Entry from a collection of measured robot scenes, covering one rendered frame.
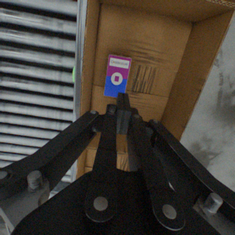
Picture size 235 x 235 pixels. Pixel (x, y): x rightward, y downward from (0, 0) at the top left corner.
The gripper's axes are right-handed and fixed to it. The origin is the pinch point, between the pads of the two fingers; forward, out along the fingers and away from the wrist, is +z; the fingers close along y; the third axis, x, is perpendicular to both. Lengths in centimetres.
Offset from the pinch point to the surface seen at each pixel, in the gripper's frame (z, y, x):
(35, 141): 47, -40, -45
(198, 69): 21.9, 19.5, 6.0
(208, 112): 125, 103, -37
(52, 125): 46, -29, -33
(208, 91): 125, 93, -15
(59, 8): 46, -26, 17
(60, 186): 44, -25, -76
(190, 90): 21.7, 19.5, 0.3
